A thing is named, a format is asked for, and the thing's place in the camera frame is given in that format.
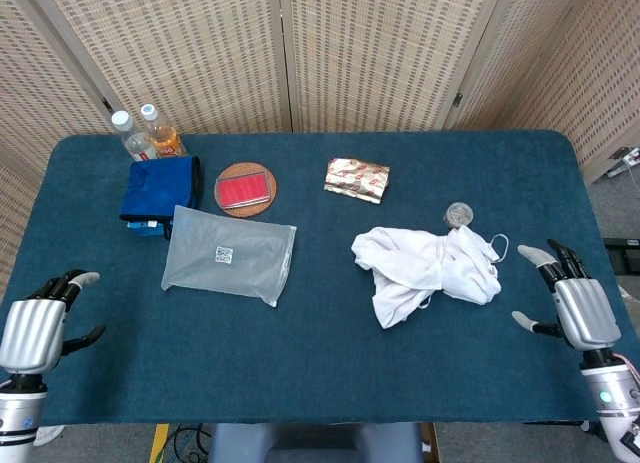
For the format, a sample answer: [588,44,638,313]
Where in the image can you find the white garment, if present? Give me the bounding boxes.
[351,225,511,330]

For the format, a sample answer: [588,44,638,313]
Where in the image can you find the white floor cloth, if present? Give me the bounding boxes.
[34,423,66,447]

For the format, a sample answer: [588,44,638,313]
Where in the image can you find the brown wooden board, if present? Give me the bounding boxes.
[420,422,441,463]

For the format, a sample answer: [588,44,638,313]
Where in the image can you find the woven folding screen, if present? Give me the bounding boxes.
[0,0,640,304]

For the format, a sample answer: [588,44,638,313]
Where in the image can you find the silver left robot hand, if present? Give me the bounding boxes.
[0,269,108,375]

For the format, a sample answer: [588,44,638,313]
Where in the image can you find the translucent white plastic bag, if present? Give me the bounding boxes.
[160,205,298,308]

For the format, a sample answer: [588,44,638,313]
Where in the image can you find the black floor stand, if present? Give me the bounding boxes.
[603,236,640,274]

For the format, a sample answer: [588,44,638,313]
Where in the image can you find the blue towel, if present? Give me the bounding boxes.
[118,155,202,240]

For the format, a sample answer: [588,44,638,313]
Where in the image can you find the white power strip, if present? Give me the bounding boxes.
[607,146,640,177]

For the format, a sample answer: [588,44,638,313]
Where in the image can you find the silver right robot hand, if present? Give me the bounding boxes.
[511,238,624,353]

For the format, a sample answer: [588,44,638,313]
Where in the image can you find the blue cardboard box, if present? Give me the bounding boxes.
[126,217,174,239]

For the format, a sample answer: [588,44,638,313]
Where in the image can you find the red card on coaster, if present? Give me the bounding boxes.
[213,161,279,219]

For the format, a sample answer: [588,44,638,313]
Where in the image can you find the black floor cables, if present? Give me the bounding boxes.
[167,422,214,463]

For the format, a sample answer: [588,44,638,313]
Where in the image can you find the clear water bottle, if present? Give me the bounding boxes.
[110,110,160,163]

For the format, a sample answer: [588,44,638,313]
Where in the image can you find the small clear round jar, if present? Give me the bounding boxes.
[445,201,475,230]

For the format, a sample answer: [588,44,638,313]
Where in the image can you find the clear case with red insert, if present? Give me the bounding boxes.
[214,171,278,209]

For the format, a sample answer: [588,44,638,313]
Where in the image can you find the blue felt table cover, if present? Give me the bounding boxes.
[0,130,640,427]

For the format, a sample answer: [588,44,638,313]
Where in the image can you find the blue-grey chair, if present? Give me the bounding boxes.
[207,422,424,463]

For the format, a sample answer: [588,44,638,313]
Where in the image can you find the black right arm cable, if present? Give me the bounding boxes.
[617,425,640,452]

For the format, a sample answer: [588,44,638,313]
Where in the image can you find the orange juice bottle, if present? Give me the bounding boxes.
[139,102,189,159]

